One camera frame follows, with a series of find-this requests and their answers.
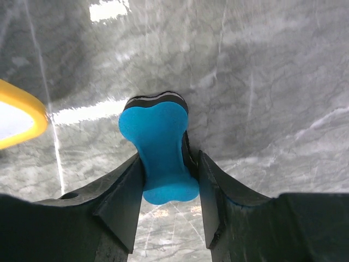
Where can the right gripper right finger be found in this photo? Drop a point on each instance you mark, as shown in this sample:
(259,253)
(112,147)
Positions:
(241,224)

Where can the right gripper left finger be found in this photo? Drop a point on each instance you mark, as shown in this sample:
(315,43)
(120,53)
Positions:
(97,222)

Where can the blue whiteboard eraser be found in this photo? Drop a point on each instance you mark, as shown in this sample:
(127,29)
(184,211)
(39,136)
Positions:
(157,126)

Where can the yellow framed whiteboard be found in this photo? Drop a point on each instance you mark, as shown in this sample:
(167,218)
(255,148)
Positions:
(23,116)

